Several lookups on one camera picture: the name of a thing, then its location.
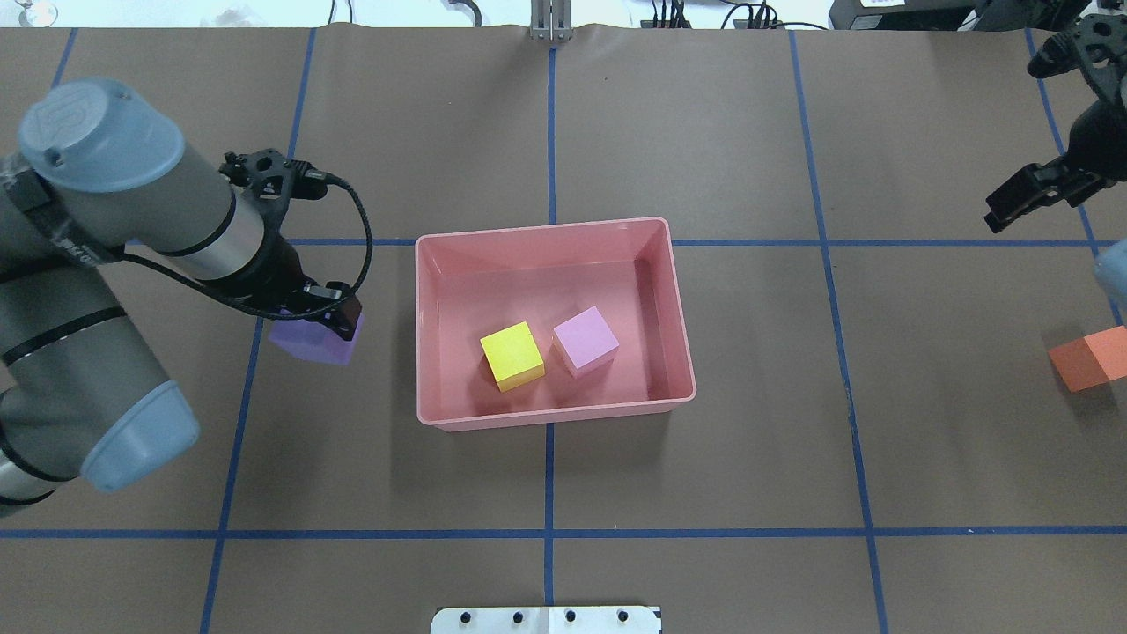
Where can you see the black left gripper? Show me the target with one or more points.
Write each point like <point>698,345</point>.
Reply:
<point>280,267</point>

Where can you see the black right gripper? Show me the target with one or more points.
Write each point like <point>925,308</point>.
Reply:
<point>1102,134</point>

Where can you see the purple foam block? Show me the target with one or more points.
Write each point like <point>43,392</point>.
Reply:
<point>312,342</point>

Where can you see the orange foam block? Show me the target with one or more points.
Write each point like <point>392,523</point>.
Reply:
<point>1091,361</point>

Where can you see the yellow foam block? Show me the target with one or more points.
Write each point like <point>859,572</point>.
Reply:
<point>513,356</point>

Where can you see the pink foam block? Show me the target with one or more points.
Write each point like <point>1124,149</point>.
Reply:
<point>585,342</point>

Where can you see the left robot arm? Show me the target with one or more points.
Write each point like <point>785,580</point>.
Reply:
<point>102,177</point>

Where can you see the pink plastic bin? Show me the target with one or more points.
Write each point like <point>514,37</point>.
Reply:
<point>473,284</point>

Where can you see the black equipment box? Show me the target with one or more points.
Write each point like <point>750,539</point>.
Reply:
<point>985,16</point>

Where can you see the white metal mounting plate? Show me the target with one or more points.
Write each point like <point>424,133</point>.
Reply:
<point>548,619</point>

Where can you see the grey metal bracket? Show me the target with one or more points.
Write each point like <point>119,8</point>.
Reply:
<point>550,21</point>

